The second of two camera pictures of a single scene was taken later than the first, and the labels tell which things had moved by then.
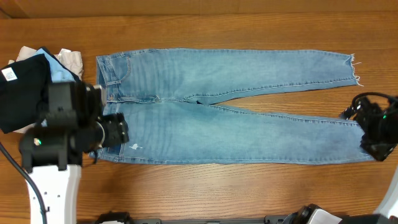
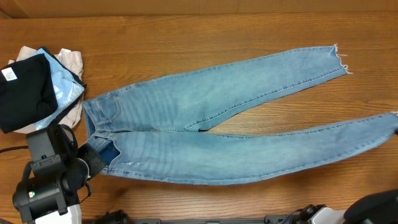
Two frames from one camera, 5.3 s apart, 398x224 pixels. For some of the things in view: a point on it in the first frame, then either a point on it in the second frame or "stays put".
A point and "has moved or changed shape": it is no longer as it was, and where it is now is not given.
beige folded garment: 73,59 stays put
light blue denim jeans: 166,97 has moved or changed shape
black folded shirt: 24,90 stays put
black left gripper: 117,128 → 97,162
